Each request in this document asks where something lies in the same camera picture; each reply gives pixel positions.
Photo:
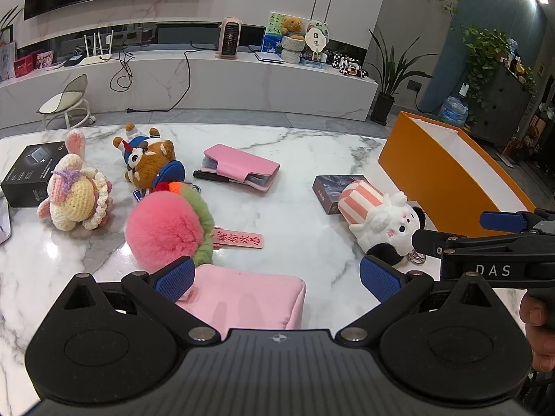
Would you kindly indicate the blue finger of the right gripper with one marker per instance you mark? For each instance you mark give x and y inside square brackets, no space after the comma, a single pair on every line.
[510,222]
[434,243]

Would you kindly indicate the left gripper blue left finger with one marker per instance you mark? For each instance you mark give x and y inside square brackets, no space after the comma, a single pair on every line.
[158,291]

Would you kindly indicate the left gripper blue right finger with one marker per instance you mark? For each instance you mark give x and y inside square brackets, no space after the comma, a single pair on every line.
[410,291]

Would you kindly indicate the striped hat panda plush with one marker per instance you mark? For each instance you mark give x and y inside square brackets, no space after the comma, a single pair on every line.
[383,225]

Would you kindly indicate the pink fluffy peach plush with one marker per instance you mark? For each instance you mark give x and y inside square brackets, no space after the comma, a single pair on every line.
[165,226]

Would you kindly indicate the pink fabric pouch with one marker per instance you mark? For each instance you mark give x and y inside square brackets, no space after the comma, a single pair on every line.
[229,299]

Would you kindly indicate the orange storage box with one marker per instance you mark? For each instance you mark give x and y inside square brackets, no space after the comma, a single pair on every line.
[452,178]

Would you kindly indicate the orange crochet ball red flower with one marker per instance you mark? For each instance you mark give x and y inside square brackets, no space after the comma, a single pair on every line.
[173,186]

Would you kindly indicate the dark small card box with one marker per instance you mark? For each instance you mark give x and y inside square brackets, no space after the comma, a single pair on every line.
[328,189]

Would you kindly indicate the black pen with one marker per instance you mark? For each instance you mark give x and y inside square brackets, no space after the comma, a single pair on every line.
[199,174]

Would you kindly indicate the brown dog plush blue outfit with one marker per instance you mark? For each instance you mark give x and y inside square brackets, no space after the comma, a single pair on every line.
[149,159]

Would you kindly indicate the crochet bunny doll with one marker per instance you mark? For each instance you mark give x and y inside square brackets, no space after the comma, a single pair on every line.
[77,194]

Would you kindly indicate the pink wallet case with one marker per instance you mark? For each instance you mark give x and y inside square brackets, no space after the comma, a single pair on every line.
[240,166]

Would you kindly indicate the black charger box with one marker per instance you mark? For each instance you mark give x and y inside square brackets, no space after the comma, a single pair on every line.
[25,184]

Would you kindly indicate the person's right hand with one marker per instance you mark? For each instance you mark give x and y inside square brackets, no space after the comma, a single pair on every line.
[533,313]

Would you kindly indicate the pink red text tag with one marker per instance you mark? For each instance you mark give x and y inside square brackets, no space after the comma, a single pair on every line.
[228,238]

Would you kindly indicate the blue water jug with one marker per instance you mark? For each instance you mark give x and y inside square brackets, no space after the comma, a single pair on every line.
[453,112]

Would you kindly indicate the dark grey cabinet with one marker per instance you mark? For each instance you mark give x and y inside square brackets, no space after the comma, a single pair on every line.
[506,101]

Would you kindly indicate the potted long leaf plant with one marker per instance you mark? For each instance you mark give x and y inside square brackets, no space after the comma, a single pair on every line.
[392,70]

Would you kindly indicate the green trailing plant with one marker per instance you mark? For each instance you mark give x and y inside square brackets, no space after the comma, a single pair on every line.
[485,50]

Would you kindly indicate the black white cow toys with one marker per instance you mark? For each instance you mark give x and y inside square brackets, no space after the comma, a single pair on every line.
[347,66]

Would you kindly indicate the white stool chair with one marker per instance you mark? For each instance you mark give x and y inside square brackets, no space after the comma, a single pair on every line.
[70,105]

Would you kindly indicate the white marble tv bench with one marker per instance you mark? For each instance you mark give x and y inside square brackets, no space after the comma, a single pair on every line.
[195,80]

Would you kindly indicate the white wifi router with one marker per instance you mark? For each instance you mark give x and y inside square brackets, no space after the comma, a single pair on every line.
[99,50]

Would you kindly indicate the round paper fan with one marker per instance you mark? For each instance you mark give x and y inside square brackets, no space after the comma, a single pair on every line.
[316,41]

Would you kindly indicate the grey tablet notebook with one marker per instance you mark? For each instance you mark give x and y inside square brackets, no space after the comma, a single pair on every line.
[269,57]

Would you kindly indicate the pink space heater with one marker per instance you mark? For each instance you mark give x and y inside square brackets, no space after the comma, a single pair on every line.
[229,38]

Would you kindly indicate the brown teddy bear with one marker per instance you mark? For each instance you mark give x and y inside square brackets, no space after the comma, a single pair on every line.
[292,27]

